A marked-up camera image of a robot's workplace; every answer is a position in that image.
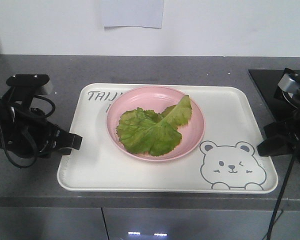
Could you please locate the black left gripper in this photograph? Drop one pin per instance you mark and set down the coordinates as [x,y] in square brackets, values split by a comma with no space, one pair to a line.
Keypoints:
[28,134]

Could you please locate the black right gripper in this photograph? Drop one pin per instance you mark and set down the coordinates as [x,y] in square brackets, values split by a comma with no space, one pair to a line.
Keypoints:
[282,138]

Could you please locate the cream bear serving tray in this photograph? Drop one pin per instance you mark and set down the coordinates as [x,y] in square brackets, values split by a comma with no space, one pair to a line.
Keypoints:
[218,152]

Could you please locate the green lettuce leaf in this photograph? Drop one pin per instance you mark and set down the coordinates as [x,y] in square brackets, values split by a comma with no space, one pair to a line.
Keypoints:
[147,132]

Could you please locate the pink round plate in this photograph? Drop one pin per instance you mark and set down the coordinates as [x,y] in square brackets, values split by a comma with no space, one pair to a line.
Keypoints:
[157,98]

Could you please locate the black glass cooktop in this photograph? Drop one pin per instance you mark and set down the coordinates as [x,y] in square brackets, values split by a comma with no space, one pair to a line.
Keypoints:
[266,80]

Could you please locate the grey lower cabinet door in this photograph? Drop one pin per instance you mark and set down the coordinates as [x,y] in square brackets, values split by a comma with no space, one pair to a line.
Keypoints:
[185,224]

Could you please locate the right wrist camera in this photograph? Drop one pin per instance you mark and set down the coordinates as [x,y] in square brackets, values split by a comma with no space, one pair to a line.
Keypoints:
[288,88]

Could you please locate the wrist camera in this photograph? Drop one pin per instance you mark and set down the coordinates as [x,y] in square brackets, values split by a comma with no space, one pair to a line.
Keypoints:
[24,87]
[288,88]

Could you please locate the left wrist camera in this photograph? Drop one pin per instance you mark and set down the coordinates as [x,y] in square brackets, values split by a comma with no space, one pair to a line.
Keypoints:
[24,87]

